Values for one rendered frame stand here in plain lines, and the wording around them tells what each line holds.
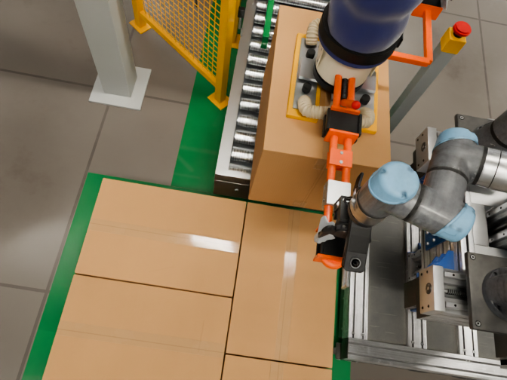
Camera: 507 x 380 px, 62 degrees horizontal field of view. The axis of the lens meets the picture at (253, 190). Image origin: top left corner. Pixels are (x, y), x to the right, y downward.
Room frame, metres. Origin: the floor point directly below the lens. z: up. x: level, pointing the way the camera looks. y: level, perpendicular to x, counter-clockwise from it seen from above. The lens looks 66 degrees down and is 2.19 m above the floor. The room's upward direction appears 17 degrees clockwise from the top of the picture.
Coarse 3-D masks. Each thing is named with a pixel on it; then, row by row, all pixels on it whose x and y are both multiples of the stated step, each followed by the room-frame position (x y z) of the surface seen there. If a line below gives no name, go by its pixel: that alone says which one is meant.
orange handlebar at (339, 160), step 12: (396, 60) 1.01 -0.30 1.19; (408, 60) 1.02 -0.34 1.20; (420, 60) 1.03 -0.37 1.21; (432, 60) 1.04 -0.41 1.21; (336, 84) 0.84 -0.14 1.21; (348, 84) 0.86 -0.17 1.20; (336, 96) 0.80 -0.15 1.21; (348, 96) 0.81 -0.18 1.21; (348, 108) 0.77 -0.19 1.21; (336, 144) 0.64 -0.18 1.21; (348, 144) 0.65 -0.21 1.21; (336, 156) 0.60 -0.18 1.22; (348, 156) 0.61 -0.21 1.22; (336, 168) 0.58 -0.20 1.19; (348, 168) 0.58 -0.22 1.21; (348, 180) 0.55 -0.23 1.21; (324, 264) 0.31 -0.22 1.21; (336, 264) 0.32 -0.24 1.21
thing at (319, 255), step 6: (330, 240) 0.37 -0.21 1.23; (336, 240) 0.37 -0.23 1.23; (342, 240) 0.38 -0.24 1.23; (318, 246) 0.36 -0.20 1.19; (324, 246) 0.35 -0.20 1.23; (330, 246) 0.35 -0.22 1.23; (336, 246) 0.36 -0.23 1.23; (342, 246) 0.36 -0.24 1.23; (318, 252) 0.34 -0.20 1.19; (324, 252) 0.33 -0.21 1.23; (330, 252) 0.34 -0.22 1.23; (336, 252) 0.34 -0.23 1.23; (342, 252) 0.35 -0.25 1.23; (318, 258) 0.32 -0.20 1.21; (324, 258) 0.32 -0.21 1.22; (330, 258) 0.32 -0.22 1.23; (336, 258) 0.33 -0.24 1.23; (342, 258) 0.33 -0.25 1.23
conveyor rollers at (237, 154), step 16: (288, 0) 1.86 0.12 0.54; (304, 0) 1.89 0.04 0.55; (320, 0) 1.92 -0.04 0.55; (256, 16) 1.68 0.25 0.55; (272, 16) 1.71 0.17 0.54; (256, 32) 1.58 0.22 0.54; (272, 32) 1.60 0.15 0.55; (256, 48) 1.49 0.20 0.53; (256, 64) 1.40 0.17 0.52; (256, 80) 1.32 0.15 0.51; (256, 128) 1.05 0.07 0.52; (240, 160) 0.87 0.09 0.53
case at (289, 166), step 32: (288, 32) 1.11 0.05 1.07; (288, 64) 0.98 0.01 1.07; (384, 64) 1.11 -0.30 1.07; (320, 96) 0.89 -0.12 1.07; (384, 96) 0.97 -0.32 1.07; (288, 128) 0.74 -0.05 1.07; (320, 128) 0.77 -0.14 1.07; (384, 128) 0.85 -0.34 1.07; (256, 160) 0.71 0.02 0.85; (288, 160) 0.65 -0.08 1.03; (320, 160) 0.67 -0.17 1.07; (352, 160) 0.70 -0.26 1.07; (384, 160) 0.73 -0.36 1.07; (256, 192) 0.64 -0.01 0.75; (288, 192) 0.66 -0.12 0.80; (320, 192) 0.68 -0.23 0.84; (352, 192) 0.69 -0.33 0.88
